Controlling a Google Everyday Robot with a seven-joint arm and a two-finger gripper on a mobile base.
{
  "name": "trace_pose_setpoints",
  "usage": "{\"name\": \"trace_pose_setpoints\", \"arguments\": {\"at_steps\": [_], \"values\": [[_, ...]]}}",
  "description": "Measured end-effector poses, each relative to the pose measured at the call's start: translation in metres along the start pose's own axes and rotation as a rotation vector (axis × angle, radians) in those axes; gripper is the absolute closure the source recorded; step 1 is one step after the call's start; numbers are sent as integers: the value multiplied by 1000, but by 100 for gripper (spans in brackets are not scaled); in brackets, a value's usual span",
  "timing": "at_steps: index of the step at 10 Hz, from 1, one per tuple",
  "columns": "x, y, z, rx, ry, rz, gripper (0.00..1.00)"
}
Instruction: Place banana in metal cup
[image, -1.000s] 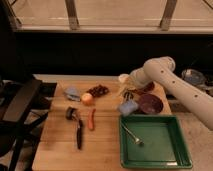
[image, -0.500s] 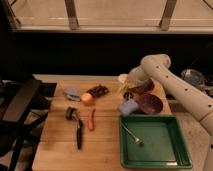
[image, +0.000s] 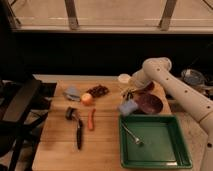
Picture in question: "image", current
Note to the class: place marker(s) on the blue bowl on stand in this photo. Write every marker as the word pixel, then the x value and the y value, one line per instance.
pixel 192 77

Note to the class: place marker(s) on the blue sponge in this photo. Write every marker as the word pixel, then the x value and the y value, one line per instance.
pixel 127 107

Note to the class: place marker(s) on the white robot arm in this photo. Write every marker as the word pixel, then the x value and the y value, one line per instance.
pixel 197 105

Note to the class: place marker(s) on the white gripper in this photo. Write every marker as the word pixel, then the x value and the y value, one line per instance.
pixel 140 80

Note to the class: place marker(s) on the orange toy apple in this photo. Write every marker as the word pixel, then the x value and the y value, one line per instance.
pixel 87 99

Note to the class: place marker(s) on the white cup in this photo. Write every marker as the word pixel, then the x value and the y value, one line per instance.
pixel 124 79

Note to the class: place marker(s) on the black office chair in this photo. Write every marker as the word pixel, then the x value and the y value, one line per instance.
pixel 27 109

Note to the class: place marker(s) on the orange toy carrot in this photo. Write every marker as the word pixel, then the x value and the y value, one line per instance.
pixel 90 122

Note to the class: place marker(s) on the blue cloth toy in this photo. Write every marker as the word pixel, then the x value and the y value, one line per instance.
pixel 72 93

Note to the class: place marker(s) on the green plastic tray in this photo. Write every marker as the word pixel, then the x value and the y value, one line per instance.
pixel 163 145

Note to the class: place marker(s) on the orange bowl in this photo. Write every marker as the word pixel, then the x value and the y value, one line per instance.
pixel 148 88

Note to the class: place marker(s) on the metal spoon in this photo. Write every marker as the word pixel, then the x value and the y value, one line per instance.
pixel 136 139

